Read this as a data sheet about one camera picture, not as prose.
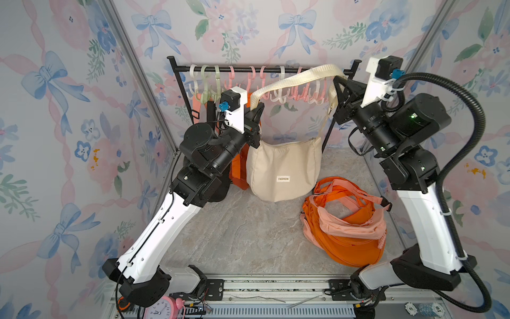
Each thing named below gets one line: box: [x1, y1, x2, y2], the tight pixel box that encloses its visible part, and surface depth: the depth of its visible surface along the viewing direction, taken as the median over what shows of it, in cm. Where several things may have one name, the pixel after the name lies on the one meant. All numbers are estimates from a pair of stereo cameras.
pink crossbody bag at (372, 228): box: [300, 178, 390, 249], surface depth 77 cm
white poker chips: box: [404, 301, 445, 318], surface depth 71 cm
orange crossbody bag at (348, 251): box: [303, 176, 386, 268], surface depth 77 cm
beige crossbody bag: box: [247, 63, 346, 203], surface depth 72 cm
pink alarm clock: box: [143, 295, 186, 319], surface depth 70 cm
